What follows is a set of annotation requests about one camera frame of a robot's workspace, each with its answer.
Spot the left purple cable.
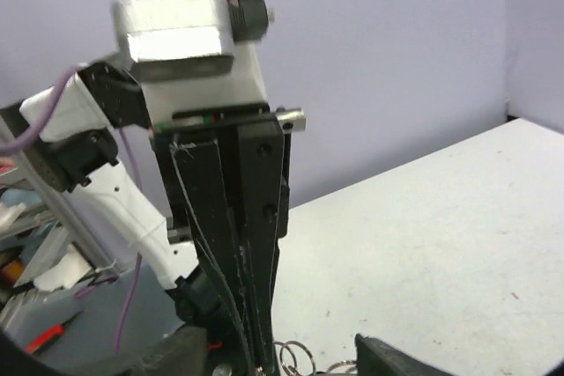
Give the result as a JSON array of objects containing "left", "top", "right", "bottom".
[{"left": 0, "top": 65, "right": 145, "bottom": 355}]

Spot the large metal keyring band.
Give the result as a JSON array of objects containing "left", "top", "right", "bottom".
[{"left": 271, "top": 339, "right": 358, "bottom": 376}]

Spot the red handled tool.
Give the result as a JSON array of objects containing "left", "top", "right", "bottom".
[{"left": 25, "top": 311, "right": 84, "bottom": 357}]

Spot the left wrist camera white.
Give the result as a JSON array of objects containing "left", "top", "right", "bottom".
[{"left": 112, "top": 0, "right": 271, "bottom": 121}]

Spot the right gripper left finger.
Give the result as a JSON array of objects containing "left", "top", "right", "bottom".
[{"left": 1, "top": 326, "right": 207, "bottom": 376}]

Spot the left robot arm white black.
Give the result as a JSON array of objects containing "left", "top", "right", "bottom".
[{"left": 4, "top": 58, "right": 306, "bottom": 375}]

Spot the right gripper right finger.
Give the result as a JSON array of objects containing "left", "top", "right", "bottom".
[{"left": 354, "top": 334, "right": 451, "bottom": 376}]

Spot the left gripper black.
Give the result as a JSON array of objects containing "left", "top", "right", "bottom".
[{"left": 152, "top": 105, "right": 306, "bottom": 375}]

